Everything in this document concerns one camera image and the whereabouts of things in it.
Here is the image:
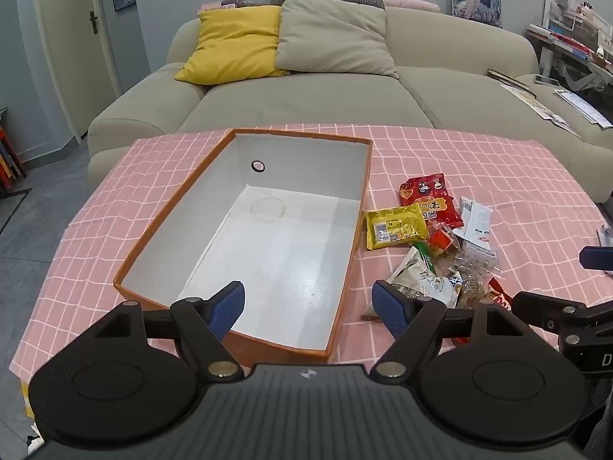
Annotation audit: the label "stack of books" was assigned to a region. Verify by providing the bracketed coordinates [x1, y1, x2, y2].
[526, 26, 597, 61]

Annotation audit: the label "beige sofa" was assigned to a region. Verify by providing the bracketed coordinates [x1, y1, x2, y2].
[87, 4, 613, 204]

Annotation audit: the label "white desk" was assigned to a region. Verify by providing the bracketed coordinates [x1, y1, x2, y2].
[527, 33, 613, 94]

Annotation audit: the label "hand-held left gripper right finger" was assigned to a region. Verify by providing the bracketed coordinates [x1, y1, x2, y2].
[370, 280, 530, 379]

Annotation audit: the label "white desk organizer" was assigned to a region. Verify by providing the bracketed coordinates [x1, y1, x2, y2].
[543, 0, 613, 51]

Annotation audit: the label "white door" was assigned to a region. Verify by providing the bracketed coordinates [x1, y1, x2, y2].
[33, 0, 121, 141]

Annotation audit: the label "yellow snack packet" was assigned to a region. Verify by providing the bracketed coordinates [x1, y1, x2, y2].
[365, 204, 429, 251]

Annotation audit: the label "yellow pillow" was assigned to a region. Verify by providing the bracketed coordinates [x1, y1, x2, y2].
[175, 6, 292, 86]

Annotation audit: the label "pink cushion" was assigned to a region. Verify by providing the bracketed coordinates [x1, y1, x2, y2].
[380, 0, 441, 13]

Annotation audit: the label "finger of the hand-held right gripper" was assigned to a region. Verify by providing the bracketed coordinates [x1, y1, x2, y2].
[511, 291, 613, 341]
[579, 246, 613, 274]

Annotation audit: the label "orange cardboard box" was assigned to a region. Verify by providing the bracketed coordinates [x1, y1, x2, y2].
[113, 128, 374, 366]

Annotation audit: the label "clear brown biscuit packet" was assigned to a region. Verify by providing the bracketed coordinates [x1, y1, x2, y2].
[450, 259, 494, 310]

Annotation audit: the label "clear cookie packet red label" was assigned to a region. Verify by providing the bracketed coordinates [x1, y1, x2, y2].
[426, 223, 463, 262]

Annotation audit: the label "open magazine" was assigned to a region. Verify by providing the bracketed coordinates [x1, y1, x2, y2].
[500, 84, 580, 137]

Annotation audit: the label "white paper sheet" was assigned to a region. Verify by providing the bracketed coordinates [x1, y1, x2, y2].
[554, 89, 613, 129]

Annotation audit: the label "red snack packet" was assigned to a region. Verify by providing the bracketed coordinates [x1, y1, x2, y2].
[399, 173, 464, 230]

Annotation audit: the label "dark book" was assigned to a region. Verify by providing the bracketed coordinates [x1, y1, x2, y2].
[488, 69, 537, 97]

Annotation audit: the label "pink checkered tablecloth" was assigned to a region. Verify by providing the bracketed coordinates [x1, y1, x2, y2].
[10, 122, 613, 386]

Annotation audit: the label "beige pillow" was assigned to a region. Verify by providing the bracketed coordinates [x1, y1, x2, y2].
[274, 0, 400, 80]

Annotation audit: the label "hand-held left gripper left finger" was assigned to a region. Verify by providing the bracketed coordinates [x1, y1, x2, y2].
[84, 280, 246, 380]

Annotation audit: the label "stacked plastic stools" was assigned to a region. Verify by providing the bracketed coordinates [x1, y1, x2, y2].
[0, 108, 28, 198]

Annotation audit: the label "green white snack packet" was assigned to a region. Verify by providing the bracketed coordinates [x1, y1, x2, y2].
[385, 242, 463, 310]

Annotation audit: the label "red orange chip packet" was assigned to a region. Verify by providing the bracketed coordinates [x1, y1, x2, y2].
[455, 275, 517, 346]

